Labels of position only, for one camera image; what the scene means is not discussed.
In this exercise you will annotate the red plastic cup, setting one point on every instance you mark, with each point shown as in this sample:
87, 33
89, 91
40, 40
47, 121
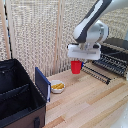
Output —
76, 67

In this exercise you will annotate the blue box lid flap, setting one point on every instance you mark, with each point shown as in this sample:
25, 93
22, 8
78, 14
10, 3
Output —
42, 84

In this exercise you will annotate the black fabric storage box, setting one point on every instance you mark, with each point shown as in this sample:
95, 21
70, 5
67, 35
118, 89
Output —
16, 100

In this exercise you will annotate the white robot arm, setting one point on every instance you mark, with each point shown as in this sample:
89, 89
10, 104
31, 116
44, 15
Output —
93, 23

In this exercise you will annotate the black appliance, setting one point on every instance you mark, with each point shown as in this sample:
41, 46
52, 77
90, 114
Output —
115, 45

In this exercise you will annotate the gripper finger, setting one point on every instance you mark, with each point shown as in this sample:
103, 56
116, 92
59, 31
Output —
82, 63

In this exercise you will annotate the white oval bowl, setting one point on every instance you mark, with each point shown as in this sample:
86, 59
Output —
57, 91

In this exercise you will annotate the yellow food piece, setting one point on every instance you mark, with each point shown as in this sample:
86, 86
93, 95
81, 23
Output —
57, 86

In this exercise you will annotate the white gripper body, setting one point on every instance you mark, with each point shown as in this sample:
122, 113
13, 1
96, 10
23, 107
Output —
83, 52

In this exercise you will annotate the bamboo folding screen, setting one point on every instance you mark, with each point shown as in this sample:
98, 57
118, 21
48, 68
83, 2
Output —
36, 33

